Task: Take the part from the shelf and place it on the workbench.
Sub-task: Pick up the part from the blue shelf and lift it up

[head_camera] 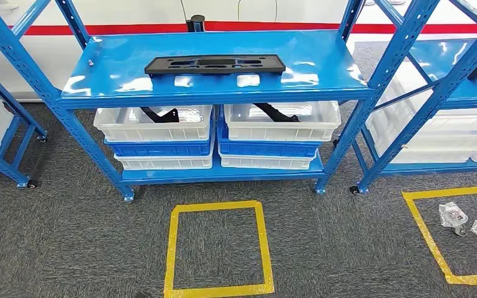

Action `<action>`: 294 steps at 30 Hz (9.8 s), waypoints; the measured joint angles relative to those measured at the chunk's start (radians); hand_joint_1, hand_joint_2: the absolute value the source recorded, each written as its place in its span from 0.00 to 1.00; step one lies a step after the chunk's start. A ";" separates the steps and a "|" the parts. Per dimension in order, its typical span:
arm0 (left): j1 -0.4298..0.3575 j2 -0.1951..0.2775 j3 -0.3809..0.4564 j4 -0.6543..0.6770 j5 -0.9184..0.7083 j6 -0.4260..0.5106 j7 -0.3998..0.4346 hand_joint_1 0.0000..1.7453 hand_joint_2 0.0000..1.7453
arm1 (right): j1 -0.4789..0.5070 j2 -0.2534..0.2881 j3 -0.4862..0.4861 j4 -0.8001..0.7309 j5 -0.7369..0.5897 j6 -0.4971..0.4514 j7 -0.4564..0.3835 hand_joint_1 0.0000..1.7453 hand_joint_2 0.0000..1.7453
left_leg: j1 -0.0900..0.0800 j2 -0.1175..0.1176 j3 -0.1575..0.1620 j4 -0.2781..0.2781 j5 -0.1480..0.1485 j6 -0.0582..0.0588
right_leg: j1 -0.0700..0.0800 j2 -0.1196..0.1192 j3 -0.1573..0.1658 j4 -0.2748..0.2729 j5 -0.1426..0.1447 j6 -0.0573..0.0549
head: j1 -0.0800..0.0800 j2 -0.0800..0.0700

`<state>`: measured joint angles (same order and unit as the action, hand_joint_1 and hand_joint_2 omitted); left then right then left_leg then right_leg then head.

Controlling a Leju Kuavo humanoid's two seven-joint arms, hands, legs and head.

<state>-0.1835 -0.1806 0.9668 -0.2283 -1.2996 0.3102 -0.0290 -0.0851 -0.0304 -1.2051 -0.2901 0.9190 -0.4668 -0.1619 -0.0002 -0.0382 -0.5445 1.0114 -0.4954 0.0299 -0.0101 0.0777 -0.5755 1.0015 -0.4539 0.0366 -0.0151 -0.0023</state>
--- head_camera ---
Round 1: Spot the black cylinder post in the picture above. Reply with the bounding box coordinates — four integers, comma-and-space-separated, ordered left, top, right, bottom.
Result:
186, 14, 206, 33

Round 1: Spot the black bracket part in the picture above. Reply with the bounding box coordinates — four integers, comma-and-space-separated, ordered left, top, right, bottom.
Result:
140, 107, 180, 124
253, 102, 301, 123

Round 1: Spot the clear bag with hardware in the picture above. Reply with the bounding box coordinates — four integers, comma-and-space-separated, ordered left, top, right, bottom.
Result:
438, 202, 469, 237

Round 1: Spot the yellow floor tape square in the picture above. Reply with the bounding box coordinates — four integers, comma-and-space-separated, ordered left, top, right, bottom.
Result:
163, 200, 276, 298
401, 184, 477, 286

